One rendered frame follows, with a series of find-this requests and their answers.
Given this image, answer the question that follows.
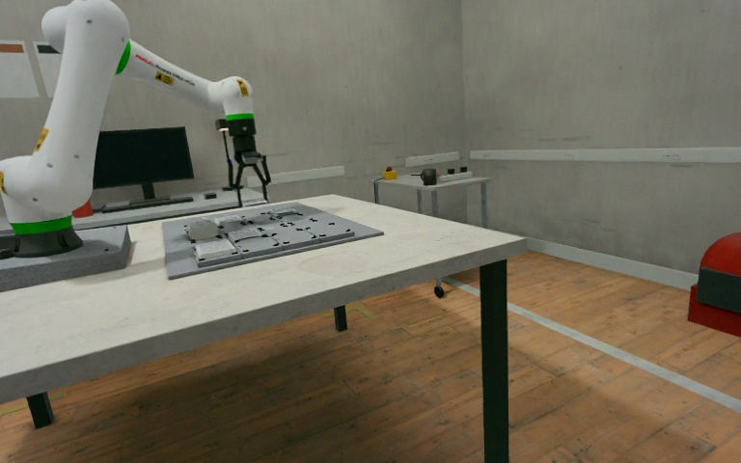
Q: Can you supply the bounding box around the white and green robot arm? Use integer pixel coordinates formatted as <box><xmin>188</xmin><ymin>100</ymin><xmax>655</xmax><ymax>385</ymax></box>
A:
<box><xmin>0</xmin><ymin>0</ymin><xmax>257</xmax><ymax>259</ymax></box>

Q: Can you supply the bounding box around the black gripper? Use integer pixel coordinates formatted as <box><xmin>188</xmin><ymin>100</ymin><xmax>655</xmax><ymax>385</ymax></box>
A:
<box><xmin>227</xmin><ymin>136</ymin><xmax>271</xmax><ymax>207</ymax></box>

